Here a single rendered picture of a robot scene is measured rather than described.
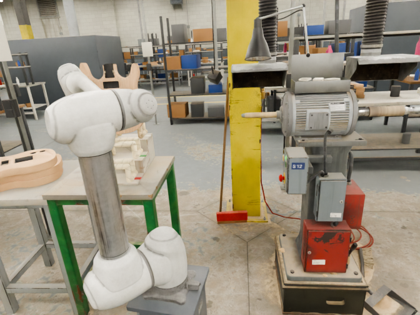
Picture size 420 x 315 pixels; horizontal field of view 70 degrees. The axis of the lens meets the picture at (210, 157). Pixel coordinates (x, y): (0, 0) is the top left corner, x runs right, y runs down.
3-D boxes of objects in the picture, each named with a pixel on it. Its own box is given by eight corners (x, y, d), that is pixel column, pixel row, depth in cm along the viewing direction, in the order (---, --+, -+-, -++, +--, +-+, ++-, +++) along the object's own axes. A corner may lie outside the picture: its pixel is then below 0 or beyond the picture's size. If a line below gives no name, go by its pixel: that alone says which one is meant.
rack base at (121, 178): (144, 174, 183) (144, 172, 182) (137, 185, 169) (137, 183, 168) (100, 175, 184) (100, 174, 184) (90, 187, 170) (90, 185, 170)
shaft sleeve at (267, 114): (276, 115, 170) (276, 118, 173) (276, 110, 171) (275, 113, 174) (244, 116, 172) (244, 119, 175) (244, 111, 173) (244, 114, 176)
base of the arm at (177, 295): (194, 307, 117) (192, 296, 115) (141, 299, 122) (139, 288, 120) (205, 274, 133) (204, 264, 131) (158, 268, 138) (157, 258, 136)
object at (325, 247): (340, 260, 192) (346, 210, 179) (347, 274, 180) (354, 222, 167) (300, 259, 195) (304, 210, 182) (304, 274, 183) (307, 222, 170)
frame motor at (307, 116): (344, 129, 184) (349, 85, 175) (360, 142, 159) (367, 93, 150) (277, 130, 189) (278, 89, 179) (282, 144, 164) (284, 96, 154)
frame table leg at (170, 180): (184, 264, 242) (173, 160, 210) (183, 268, 237) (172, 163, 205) (177, 264, 243) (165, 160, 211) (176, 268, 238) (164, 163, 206)
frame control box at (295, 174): (324, 185, 171) (327, 142, 161) (335, 204, 151) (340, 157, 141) (280, 185, 173) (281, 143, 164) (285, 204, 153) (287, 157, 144)
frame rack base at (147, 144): (155, 156, 211) (152, 132, 205) (150, 164, 197) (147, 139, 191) (117, 157, 213) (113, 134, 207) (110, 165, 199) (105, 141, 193)
